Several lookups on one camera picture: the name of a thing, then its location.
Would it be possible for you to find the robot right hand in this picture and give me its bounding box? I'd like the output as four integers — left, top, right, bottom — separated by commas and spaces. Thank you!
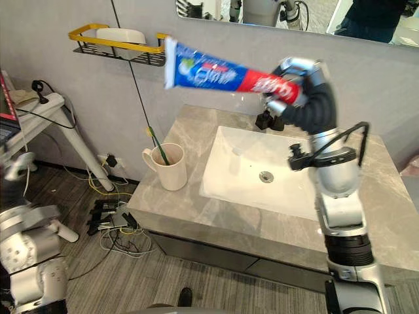
261, 57, 338, 135

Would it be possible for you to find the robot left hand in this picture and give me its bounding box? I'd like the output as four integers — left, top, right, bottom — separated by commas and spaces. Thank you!
0, 152, 37, 209

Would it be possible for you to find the blue red toothpaste tube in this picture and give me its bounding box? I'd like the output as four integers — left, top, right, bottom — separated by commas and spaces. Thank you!
163, 36, 308, 107

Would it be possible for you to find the black faucet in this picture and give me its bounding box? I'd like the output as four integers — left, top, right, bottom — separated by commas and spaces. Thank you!
255, 93, 285, 131

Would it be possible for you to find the white side table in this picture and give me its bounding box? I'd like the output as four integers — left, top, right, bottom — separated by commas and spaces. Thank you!
12, 91, 115, 243

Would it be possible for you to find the red box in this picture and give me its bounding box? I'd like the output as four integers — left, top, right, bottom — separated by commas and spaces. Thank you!
0, 70, 21, 124

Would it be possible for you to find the beige cloth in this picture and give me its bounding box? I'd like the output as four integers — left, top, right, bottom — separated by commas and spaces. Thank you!
9, 88, 37, 106

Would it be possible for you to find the black floor device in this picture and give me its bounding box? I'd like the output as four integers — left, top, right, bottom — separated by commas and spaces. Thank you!
86, 199, 138, 236

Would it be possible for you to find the white rectangular sink basin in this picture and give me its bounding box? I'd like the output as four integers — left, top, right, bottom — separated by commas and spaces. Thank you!
199, 126, 323, 222

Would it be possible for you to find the green toothbrush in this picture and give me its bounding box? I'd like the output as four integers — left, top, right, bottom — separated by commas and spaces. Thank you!
145, 127, 171, 166

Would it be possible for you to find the white ceramic mug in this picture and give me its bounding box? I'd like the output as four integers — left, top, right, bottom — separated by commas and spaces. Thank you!
141, 143, 189, 192

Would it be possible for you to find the grey vanity cabinet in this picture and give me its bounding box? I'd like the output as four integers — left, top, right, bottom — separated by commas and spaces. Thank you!
127, 209, 419, 295

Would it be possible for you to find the white soap dish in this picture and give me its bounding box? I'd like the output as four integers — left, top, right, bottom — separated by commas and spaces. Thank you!
96, 28, 147, 59

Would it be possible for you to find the dark robot foot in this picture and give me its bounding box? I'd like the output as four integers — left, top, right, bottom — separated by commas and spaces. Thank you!
178, 287, 194, 308

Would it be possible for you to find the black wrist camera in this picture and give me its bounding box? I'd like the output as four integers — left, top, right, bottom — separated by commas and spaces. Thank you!
287, 143, 316, 171

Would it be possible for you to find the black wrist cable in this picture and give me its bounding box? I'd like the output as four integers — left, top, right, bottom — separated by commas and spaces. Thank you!
310, 121, 371, 167

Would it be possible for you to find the wall mirror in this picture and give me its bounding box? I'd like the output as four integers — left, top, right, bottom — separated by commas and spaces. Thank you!
175, 0, 419, 48

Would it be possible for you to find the white wall socket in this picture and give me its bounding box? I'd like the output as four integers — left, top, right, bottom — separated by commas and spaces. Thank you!
97, 154, 127, 168

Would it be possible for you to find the yellow black wall shelf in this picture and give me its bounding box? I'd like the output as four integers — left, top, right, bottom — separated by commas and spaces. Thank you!
67, 23, 170, 68

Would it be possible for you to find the thin black hanging cable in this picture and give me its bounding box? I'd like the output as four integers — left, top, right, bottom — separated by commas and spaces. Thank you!
110, 0, 152, 130

